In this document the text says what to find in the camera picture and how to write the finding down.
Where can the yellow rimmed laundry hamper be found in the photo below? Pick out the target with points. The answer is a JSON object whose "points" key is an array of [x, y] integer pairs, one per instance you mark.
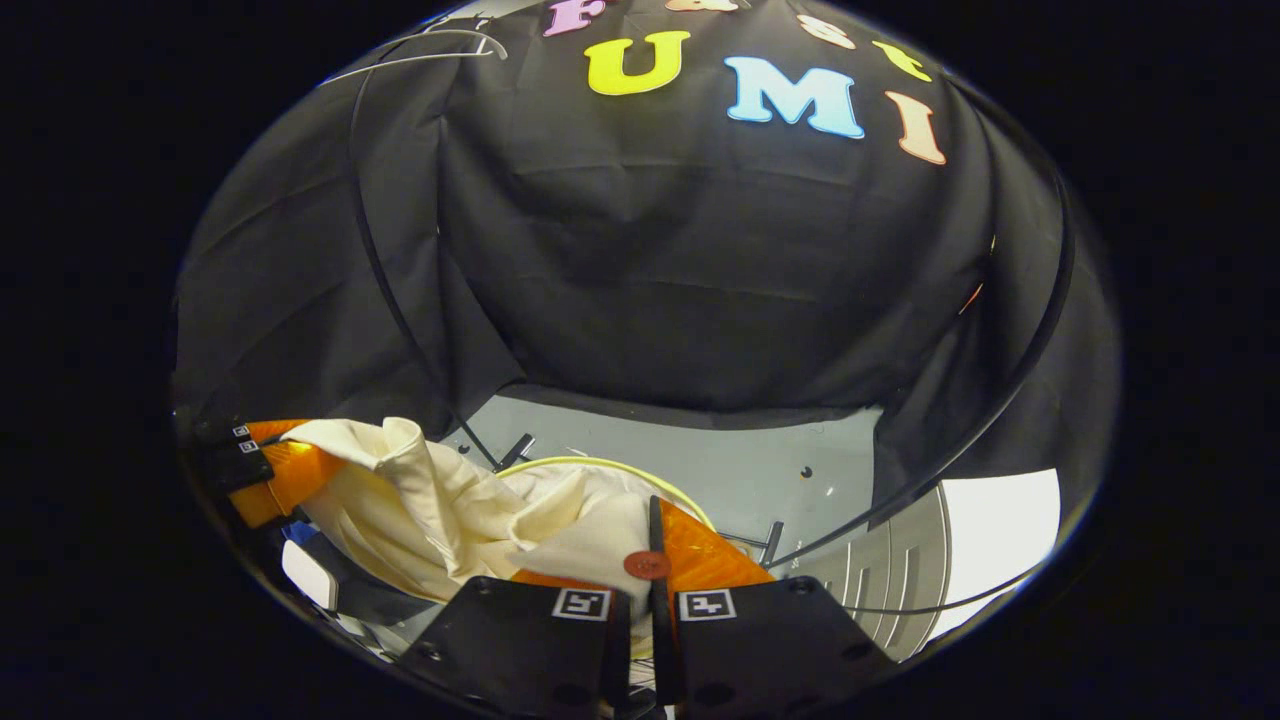
{"points": [[600, 462]]}

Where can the white rounded object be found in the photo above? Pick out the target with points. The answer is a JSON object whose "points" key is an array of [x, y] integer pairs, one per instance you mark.
{"points": [[308, 575]]}

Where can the cream collared shirt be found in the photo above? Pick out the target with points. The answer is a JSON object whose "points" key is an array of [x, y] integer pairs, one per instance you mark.
{"points": [[450, 520]]}

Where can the pale ribbed panel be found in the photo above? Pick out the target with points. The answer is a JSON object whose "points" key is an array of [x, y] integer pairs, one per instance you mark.
{"points": [[900, 560]]}

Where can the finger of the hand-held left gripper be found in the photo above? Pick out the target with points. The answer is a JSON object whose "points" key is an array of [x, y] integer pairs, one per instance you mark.
{"points": [[290, 480], [230, 434]]}

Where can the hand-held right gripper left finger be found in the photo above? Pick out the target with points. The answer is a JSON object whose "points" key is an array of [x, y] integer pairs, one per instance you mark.
{"points": [[510, 650]]}

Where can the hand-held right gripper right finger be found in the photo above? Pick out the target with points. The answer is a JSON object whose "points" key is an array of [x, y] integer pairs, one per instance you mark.
{"points": [[655, 530]]}

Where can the black metal clothes rack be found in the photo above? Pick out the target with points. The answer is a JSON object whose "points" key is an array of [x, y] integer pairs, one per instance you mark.
{"points": [[518, 450]]}

